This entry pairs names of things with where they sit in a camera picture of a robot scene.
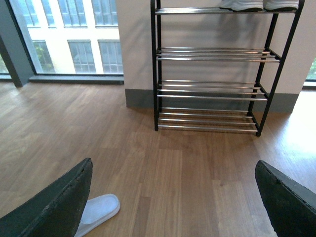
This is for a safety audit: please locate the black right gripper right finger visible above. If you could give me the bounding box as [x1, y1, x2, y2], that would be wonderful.
[255, 160, 316, 237]

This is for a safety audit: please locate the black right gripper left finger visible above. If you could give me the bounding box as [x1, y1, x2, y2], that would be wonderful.
[0, 158, 93, 237]

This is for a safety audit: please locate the light blue slide sandal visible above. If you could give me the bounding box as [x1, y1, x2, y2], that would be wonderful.
[75, 194, 120, 237]

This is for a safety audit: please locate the grey knit sneaker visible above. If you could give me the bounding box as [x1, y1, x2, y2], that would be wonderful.
[263, 0, 299, 11]
[219, 0, 263, 12]

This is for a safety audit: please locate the black metal shoe rack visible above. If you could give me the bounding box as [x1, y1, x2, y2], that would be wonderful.
[150, 0, 305, 136]

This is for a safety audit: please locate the large window with frame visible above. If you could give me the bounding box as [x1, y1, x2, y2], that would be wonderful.
[0, 0, 124, 87]

